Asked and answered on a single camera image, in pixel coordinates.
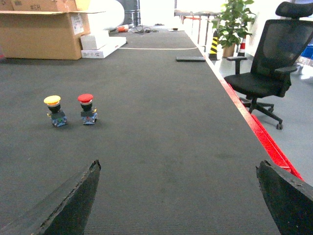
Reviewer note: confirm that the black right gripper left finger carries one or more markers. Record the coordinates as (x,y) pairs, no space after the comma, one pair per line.
(65,211)

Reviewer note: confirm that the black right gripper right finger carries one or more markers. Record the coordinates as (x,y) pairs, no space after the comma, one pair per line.
(288,198)

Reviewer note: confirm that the yellow mushroom push button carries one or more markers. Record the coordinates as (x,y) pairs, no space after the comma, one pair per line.
(57,115)

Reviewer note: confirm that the red mushroom push button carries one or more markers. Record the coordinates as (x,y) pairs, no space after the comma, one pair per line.
(88,113)

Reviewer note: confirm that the black conveyor belt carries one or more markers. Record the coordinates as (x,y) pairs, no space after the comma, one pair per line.
(177,156)

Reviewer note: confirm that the red white traffic cone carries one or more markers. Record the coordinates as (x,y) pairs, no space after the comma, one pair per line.
(242,47)

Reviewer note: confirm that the black office chair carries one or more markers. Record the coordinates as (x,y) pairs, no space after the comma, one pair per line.
(282,41)

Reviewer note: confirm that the yellow black traffic cone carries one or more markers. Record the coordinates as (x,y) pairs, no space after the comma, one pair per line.
(213,50)

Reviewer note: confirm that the white flat box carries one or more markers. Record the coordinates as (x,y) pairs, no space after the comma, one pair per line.
(113,44)

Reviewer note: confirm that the green potted plant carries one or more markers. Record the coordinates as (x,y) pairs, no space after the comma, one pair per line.
(232,27)

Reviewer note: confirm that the large cardboard box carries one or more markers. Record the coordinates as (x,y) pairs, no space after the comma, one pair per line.
(44,34)

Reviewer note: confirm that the red conveyor side frame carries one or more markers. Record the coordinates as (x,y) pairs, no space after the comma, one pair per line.
(268,143)

